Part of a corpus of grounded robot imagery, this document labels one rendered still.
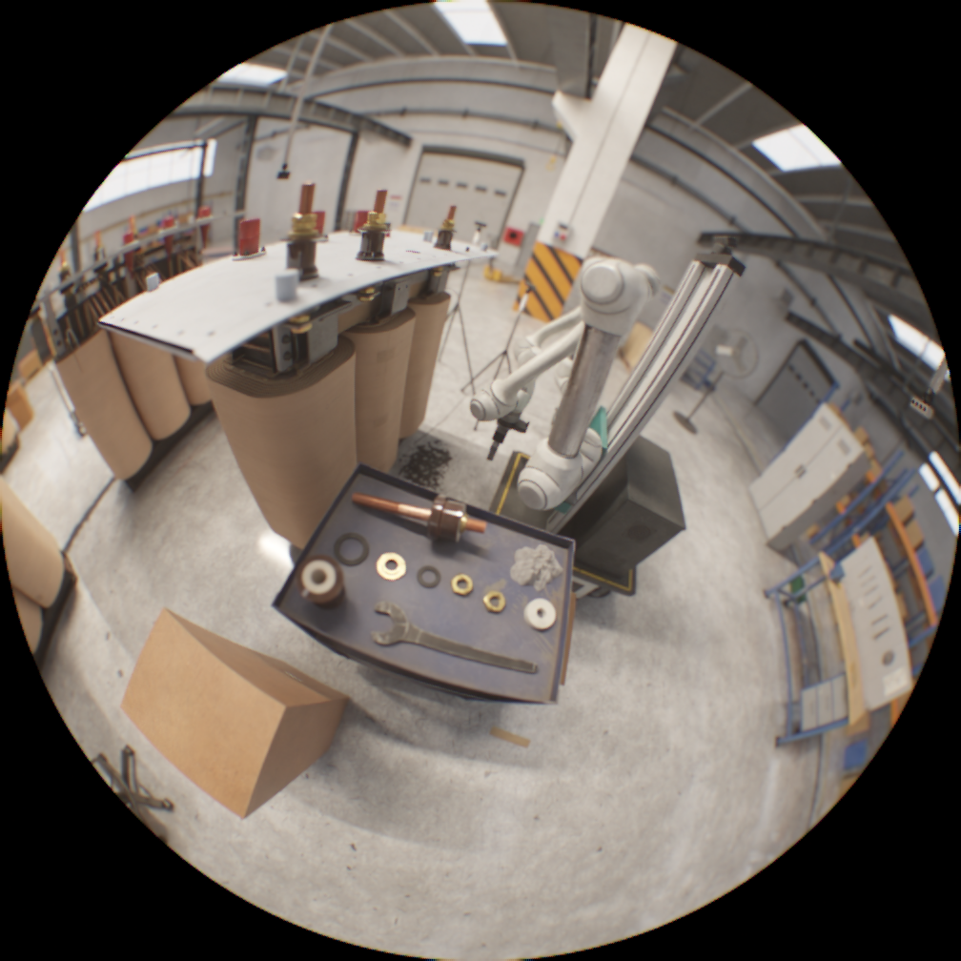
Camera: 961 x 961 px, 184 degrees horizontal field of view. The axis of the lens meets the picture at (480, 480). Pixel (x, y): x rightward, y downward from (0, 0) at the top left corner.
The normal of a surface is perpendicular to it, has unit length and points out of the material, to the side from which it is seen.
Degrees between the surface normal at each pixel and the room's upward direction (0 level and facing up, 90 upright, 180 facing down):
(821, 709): 90
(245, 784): 0
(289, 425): 90
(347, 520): 0
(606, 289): 84
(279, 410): 90
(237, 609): 0
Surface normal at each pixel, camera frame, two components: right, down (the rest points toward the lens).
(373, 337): 0.51, 0.73
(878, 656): -0.93, -0.37
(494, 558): 0.26, -0.62
